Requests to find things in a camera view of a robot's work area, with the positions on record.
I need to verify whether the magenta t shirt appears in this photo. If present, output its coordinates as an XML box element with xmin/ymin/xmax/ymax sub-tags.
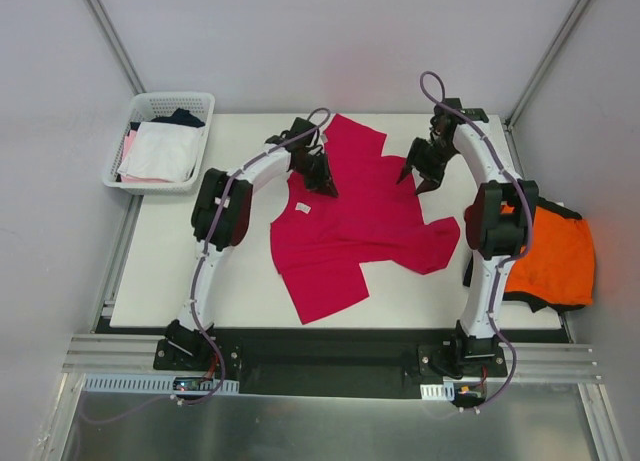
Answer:
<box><xmin>270</xmin><ymin>115</ymin><xmax>460</xmax><ymax>324</ymax></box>

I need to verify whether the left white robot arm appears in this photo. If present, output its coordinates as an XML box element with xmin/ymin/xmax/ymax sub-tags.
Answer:
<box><xmin>153</xmin><ymin>108</ymin><xmax>338</xmax><ymax>371</ymax></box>

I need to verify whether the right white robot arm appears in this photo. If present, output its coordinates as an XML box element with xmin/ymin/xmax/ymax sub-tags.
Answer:
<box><xmin>399</xmin><ymin>98</ymin><xmax>539</xmax><ymax>379</ymax></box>

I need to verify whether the black folded t shirt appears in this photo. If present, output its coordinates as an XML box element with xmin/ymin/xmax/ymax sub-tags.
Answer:
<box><xmin>462</xmin><ymin>195</ymin><xmax>586</xmax><ymax>315</ymax></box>

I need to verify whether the white plastic basket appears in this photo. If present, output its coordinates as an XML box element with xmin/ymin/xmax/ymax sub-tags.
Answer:
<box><xmin>102</xmin><ymin>91</ymin><xmax>215</xmax><ymax>195</ymax></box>

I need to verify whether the dark navy cloth in basket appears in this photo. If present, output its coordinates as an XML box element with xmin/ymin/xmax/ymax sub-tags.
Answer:
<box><xmin>152</xmin><ymin>108</ymin><xmax>205</xmax><ymax>129</ymax></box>

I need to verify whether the white cloth in basket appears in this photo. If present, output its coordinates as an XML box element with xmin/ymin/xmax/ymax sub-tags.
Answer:
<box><xmin>117</xmin><ymin>122</ymin><xmax>203</xmax><ymax>183</ymax></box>

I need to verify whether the orange folded t shirt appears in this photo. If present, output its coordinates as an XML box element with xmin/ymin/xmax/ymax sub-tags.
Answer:
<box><xmin>499</xmin><ymin>203</ymin><xmax>600</xmax><ymax>307</ymax></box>

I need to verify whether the pink cloth in basket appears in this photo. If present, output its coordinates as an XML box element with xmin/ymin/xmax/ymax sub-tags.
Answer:
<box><xmin>118</xmin><ymin>130</ymin><xmax>166</xmax><ymax>183</ymax></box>

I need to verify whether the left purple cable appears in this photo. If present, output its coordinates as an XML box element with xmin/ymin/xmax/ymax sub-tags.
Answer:
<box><xmin>79</xmin><ymin>108</ymin><xmax>332</xmax><ymax>425</ymax></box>

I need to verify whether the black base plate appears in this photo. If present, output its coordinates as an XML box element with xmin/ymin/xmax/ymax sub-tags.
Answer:
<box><xmin>97</xmin><ymin>323</ymin><xmax>569</xmax><ymax>399</ymax></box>

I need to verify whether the left aluminium frame post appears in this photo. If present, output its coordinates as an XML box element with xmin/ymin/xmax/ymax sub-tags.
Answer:
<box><xmin>83</xmin><ymin>0</ymin><xmax>146</xmax><ymax>95</ymax></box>

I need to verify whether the aluminium frame post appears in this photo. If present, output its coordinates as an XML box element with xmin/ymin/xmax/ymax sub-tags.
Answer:
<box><xmin>83</xmin><ymin>0</ymin><xmax>146</xmax><ymax>95</ymax></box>
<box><xmin>503</xmin><ymin>0</ymin><xmax>606</xmax><ymax>132</ymax></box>

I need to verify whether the right white cable duct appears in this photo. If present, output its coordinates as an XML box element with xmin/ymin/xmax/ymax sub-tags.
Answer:
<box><xmin>420</xmin><ymin>383</ymin><xmax>455</xmax><ymax>402</ymax></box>

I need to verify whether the white cable duct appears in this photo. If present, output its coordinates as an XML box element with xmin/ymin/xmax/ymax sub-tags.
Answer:
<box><xmin>84</xmin><ymin>374</ymin><xmax>240</xmax><ymax>396</ymax></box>
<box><xmin>420</xmin><ymin>383</ymin><xmax>455</xmax><ymax>402</ymax></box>

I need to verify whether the right aluminium frame post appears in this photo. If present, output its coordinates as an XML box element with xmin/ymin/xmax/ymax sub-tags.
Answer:
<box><xmin>503</xmin><ymin>0</ymin><xmax>606</xmax><ymax>132</ymax></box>

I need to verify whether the aluminium front rail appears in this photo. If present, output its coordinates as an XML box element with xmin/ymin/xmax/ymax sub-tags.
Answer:
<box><xmin>62</xmin><ymin>334</ymin><xmax>605</xmax><ymax>384</ymax></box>

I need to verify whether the left white cable duct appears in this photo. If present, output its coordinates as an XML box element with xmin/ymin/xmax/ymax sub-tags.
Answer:
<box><xmin>84</xmin><ymin>374</ymin><xmax>240</xmax><ymax>396</ymax></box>

